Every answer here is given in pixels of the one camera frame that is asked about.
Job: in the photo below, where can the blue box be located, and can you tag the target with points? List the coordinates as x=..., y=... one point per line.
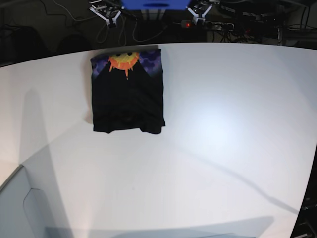
x=155, y=4

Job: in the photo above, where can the black T-shirt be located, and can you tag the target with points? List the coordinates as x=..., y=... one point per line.
x=127, y=91

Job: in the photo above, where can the grey power strip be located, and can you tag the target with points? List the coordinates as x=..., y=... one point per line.
x=208, y=25

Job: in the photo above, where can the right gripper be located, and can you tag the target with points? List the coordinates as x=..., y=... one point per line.
x=106, y=9

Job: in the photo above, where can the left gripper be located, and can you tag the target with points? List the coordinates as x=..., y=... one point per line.
x=199, y=8

